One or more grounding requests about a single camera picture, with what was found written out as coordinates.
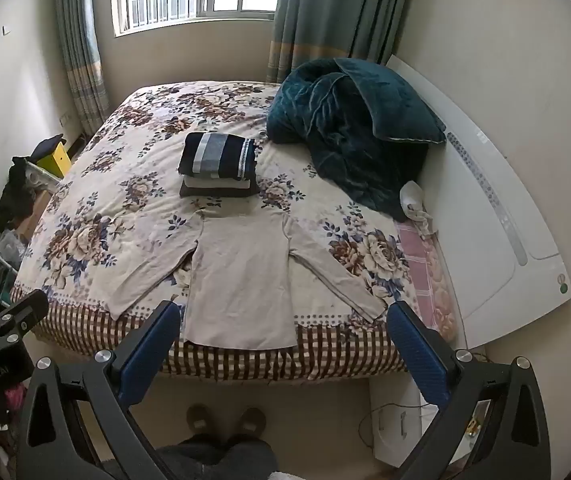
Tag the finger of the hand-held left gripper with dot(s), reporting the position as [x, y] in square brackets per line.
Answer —
[17, 317]

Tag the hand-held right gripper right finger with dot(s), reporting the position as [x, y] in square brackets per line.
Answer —
[415, 355]

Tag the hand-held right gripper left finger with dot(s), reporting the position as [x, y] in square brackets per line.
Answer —
[148, 352]

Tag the beige long-sleeve shirt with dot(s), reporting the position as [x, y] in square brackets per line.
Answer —
[238, 285]

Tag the black clothes pile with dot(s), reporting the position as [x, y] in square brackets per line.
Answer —
[15, 195]

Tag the white nightstand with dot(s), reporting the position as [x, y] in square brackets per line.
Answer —
[400, 425]

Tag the pink checked mattress pad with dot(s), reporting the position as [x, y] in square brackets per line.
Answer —
[425, 275]

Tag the brown slipper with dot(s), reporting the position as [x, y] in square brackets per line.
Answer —
[252, 421]
[199, 417]

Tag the person's legs in grey pants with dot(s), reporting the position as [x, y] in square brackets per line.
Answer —
[215, 457]

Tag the small white cloth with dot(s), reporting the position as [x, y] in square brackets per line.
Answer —
[413, 202]

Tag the floral bed blanket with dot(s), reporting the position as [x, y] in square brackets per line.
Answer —
[130, 200]

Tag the white headboard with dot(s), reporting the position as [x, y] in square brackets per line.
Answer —
[490, 220]

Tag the yellow box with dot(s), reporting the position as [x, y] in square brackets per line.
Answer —
[55, 160]

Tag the black and cream garment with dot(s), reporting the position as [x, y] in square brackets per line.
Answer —
[215, 192]

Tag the folded white garment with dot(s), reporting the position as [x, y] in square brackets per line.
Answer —
[215, 181]

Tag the teal quilt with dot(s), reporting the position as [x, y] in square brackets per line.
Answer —
[345, 125]

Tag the teal curtain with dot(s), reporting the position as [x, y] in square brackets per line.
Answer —
[335, 15]
[82, 45]

